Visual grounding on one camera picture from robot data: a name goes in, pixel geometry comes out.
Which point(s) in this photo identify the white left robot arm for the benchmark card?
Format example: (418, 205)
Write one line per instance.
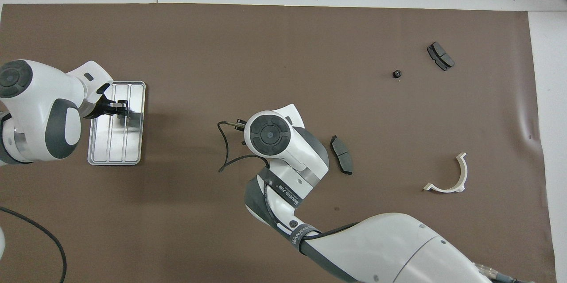
(40, 97)

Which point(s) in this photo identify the long dark grey brake pad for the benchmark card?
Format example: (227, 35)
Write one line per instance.
(342, 154)

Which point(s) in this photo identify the brown table mat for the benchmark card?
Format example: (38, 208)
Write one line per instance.
(266, 52)

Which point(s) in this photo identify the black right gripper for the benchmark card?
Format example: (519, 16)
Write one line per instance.
(241, 123)

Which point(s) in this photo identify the white curved plastic bracket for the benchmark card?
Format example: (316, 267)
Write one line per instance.
(464, 173)

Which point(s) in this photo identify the short dark grey brake pad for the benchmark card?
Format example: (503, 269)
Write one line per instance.
(440, 56)

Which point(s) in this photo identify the silver metal tray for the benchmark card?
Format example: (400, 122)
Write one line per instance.
(133, 141)

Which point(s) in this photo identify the small black bearing gear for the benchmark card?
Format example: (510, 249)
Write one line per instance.
(397, 74)

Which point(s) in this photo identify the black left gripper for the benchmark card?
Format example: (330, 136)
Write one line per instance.
(104, 108)

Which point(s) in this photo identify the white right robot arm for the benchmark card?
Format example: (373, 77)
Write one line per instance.
(288, 141)

